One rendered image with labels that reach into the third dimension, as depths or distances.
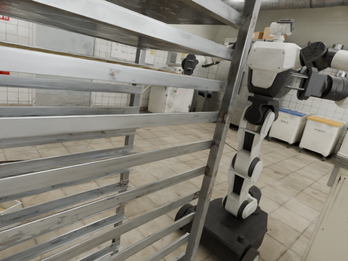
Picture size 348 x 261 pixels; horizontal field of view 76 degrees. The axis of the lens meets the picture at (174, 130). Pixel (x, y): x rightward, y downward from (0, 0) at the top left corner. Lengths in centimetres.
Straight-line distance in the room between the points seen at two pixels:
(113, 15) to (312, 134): 477
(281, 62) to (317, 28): 457
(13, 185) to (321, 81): 96
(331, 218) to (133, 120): 127
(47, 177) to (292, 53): 127
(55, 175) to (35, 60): 18
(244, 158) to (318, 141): 353
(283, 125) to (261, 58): 382
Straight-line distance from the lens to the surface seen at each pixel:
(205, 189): 76
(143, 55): 98
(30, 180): 42
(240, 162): 157
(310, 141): 504
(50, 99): 479
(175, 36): 50
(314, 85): 99
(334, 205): 149
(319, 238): 159
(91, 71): 39
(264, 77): 142
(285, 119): 515
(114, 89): 92
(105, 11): 40
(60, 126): 39
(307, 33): 597
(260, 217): 201
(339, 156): 144
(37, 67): 37
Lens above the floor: 117
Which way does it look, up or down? 16 degrees down
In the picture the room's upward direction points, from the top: 11 degrees clockwise
